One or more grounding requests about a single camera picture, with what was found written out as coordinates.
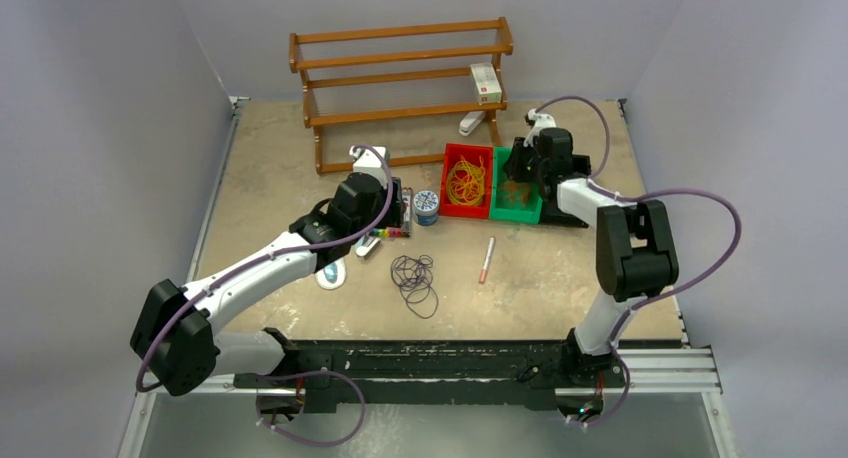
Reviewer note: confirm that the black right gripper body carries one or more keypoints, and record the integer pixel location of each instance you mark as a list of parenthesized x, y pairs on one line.
[(527, 164)]

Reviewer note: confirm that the green plastic bin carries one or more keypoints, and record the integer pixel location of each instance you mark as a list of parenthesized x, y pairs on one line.
[(512, 201)]

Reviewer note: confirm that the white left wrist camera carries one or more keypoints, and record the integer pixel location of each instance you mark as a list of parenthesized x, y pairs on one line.
[(370, 162)]

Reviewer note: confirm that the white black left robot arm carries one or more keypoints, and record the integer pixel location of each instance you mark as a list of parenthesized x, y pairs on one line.
[(177, 333)]

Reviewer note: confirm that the red plastic bin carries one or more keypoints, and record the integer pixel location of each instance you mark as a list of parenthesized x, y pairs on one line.
[(466, 181)]

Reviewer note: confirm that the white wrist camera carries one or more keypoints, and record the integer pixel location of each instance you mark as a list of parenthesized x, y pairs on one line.
[(370, 162), (537, 121)]

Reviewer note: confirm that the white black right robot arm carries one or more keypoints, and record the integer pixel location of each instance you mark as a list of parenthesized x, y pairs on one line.
[(635, 255)]

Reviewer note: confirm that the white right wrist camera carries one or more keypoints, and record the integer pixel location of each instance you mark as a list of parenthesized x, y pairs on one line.
[(537, 121)]

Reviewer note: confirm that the blue white tape package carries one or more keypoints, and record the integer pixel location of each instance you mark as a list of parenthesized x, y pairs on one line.
[(332, 276)]

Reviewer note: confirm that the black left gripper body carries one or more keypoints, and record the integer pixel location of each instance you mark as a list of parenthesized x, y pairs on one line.
[(378, 211)]

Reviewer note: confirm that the white red small box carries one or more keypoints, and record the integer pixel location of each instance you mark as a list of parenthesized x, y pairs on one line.
[(487, 85)]

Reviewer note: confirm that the pack of coloured markers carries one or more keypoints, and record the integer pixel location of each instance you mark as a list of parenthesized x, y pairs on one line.
[(403, 230)]

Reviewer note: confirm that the light blue white stapler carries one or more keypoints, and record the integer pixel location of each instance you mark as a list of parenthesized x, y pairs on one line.
[(366, 246)]

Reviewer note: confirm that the wooden three-tier rack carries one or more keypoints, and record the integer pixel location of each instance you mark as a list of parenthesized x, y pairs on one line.
[(412, 71)]

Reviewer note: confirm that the white stapler under rack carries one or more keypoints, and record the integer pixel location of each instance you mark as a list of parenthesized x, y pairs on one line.
[(470, 122)]

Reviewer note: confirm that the round blue white tub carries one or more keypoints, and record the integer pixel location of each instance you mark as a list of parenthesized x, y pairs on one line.
[(425, 205)]

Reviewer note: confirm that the white orange-capped marker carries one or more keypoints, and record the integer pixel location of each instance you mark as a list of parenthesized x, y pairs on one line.
[(487, 260)]

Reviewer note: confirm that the aluminium rail frame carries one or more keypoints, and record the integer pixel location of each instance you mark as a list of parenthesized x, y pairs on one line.
[(652, 371)]

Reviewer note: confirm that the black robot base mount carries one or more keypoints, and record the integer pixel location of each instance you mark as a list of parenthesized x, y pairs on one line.
[(528, 373)]

